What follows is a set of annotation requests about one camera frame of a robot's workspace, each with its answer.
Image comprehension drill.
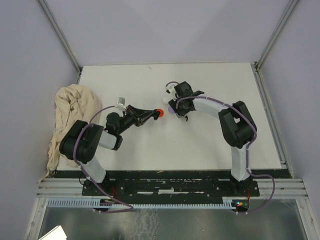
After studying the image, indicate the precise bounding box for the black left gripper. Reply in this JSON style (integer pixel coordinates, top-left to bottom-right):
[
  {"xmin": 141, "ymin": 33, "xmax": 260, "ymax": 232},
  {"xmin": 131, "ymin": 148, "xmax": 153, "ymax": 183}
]
[{"xmin": 117, "ymin": 104, "xmax": 154, "ymax": 135}]

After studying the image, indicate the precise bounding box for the orange earbud charging case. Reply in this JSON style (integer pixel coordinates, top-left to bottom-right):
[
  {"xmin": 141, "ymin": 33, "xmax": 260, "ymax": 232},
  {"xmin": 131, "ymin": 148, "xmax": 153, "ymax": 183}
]
[{"xmin": 157, "ymin": 108, "xmax": 164, "ymax": 118}]

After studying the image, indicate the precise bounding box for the lilac earbud charging case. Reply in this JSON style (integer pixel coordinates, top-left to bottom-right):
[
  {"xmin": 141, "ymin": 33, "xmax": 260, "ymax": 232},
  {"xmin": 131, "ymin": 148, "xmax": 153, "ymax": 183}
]
[{"xmin": 168, "ymin": 106, "xmax": 175, "ymax": 114}]

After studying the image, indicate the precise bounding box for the black earbud charging case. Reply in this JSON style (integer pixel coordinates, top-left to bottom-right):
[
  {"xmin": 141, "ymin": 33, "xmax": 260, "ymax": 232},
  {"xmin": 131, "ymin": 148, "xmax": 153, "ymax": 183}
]
[{"xmin": 153, "ymin": 110, "xmax": 161, "ymax": 121}]

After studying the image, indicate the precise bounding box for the white earbud charging case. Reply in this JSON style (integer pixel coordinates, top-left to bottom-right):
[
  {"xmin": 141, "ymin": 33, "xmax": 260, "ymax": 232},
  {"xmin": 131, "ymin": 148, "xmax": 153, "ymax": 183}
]
[{"xmin": 162, "ymin": 97, "xmax": 169, "ymax": 104}]

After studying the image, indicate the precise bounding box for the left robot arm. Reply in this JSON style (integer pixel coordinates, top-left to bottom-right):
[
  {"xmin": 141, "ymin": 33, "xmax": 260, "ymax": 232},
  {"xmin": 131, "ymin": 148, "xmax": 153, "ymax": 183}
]
[{"xmin": 59, "ymin": 105, "xmax": 163, "ymax": 195}]

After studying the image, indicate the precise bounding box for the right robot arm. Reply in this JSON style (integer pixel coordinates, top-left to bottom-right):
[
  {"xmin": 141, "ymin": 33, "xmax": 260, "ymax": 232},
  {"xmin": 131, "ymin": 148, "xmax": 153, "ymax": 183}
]
[{"xmin": 165, "ymin": 81, "xmax": 257, "ymax": 196}]

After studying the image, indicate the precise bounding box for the cream crumpled cloth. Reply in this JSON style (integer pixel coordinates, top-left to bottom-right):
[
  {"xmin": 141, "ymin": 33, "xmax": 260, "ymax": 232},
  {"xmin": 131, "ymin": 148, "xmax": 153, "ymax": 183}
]
[{"xmin": 39, "ymin": 84, "xmax": 102, "ymax": 181}]

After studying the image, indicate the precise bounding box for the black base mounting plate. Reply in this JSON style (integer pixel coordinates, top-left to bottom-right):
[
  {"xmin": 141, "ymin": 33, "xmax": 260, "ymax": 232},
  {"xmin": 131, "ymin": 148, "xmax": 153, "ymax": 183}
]
[{"xmin": 82, "ymin": 170, "xmax": 260, "ymax": 197}]

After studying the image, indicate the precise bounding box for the white paper sheet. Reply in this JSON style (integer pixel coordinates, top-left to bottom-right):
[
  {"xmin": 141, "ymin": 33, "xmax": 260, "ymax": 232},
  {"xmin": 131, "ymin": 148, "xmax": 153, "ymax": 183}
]
[{"xmin": 39, "ymin": 225, "xmax": 68, "ymax": 240}]

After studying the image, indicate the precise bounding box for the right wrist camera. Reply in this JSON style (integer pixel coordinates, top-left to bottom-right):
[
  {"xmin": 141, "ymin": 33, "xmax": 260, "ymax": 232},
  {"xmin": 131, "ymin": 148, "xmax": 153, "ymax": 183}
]
[{"xmin": 165, "ymin": 83, "xmax": 177, "ymax": 95}]

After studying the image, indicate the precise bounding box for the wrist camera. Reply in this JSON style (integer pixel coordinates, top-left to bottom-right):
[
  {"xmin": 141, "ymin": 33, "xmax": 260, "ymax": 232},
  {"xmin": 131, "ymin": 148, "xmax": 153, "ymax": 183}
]
[
  {"xmin": 116, "ymin": 97, "xmax": 126, "ymax": 111},
  {"xmin": 165, "ymin": 83, "xmax": 177, "ymax": 95}
]

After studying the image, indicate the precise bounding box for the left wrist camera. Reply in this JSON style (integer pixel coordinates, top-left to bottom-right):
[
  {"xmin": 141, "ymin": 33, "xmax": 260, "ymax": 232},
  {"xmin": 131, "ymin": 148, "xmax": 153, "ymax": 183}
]
[{"xmin": 116, "ymin": 97, "xmax": 126, "ymax": 111}]

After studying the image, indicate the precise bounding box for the slotted cable duct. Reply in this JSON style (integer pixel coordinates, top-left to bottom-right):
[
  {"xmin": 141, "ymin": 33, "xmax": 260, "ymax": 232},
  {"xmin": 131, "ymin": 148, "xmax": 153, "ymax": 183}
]
[{"xmin": 46, "ymin": 197, "xmax": 236, "ymax": 210}]

